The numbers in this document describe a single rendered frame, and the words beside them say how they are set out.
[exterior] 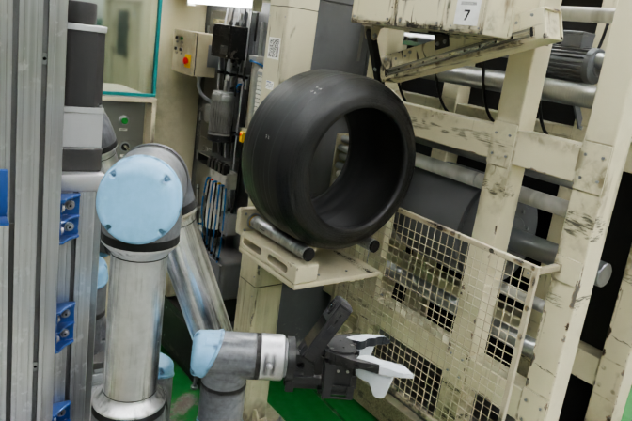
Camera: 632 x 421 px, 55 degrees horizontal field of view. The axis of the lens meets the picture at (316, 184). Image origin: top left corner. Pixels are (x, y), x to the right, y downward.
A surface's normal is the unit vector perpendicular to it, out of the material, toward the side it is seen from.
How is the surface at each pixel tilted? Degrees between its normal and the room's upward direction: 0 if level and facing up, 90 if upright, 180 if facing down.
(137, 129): 90
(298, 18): 90
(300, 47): 90
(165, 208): 83
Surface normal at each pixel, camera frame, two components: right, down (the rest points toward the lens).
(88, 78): 0.53, 0.27
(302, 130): -0.09, -0.12
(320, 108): 0.05, -0.31
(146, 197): 0.13, 0.11
